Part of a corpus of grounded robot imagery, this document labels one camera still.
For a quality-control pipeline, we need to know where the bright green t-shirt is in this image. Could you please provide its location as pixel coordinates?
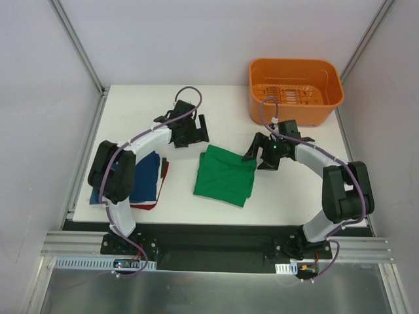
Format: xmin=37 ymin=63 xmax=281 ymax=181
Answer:
xmin=193 ymin=145 xmax=257 ymax=207

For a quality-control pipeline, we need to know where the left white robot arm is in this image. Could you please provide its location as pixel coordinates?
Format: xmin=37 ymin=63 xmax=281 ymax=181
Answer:
xmin=88 ymin=100 xmax=210 ymax=254

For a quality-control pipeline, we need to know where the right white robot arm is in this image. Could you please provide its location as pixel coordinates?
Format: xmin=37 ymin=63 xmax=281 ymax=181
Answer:
xmin=242 ymin=120 xmax=374 ymax=260

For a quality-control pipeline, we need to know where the folded dark green t-shirt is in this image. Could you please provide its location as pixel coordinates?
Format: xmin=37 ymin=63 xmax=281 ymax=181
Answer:
xmin=160 ymin=157 xmax=168 ymax=179

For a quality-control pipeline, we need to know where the folded blue t-shirt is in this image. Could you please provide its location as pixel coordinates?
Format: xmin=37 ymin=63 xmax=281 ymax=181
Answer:
xmin=88 ymin=152 xmax=162 ymax=205

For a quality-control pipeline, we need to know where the orange plastic basket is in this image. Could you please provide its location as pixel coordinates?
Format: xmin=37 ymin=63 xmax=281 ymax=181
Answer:
xmin=248 ymin=58 xmax=344 ymax=126

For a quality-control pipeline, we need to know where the folded red t-shirt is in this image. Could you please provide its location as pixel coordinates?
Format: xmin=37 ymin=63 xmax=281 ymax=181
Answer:
xmin=130 ymin=163 xmax=169 ymax=211

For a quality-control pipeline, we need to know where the left green circuit board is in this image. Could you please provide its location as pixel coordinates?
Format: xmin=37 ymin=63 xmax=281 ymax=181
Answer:
xmin=113 ymin=259 xmax=133 ymax=269

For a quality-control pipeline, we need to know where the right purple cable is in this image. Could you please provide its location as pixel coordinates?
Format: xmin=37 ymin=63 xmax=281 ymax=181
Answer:
xmin=260 ymin=97 xmax=369 ymax=243

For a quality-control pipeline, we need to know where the purple cable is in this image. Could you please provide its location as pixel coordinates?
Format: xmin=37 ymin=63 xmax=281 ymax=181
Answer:
xmin=98 ymin=86 xmax=204 ymax=249
xmin=260 ymin=97 xmax=369 ymax=243

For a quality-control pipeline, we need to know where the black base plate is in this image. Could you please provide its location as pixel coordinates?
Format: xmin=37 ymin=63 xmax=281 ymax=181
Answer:
xmin=100 ymin=222 xmax=333 ymax=272

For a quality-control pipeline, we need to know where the right white cable duct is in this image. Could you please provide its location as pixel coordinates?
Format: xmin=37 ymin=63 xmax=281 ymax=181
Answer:
xmin=275 ymin=262 xmax=298 ymax=275

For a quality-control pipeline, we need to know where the white cable duct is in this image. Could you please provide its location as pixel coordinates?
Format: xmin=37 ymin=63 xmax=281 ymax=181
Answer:
xmin=55 ymin=257 xmax=157 ymax=271
xmin=275 ymin=262 xmax=298 ymax=275

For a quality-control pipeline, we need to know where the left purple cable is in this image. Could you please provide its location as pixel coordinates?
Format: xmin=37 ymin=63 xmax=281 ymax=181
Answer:
xmin=98 ymin=86 xmax=204 ymax=249

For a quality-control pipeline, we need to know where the left white cable duct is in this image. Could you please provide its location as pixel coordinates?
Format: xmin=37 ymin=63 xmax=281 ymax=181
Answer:
xmin=55 ymin=257 xmax=157 ymax=271

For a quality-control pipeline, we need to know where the left aluminium frame post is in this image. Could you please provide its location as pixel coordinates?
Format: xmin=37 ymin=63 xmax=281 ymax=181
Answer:
xmin=48 ymin=0 xmax=111 ymax=96

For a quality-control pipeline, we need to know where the aluminium frame post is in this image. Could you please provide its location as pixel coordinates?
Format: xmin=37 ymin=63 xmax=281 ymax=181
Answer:
xmin=48 ymin=0 xmax=111 ymax=96
xmin=340 ymin=0 xmax=396 ymax=84

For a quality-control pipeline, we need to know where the front aluminium rail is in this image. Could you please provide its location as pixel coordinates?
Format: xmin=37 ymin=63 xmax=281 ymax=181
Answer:
xmin=41 ymin=231 xmax=395 ymax=264

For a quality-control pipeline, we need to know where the right aluminium frame post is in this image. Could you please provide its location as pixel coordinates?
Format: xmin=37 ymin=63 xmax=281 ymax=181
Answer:
xmin=340 ymin=0 xmax=396 ymax=84

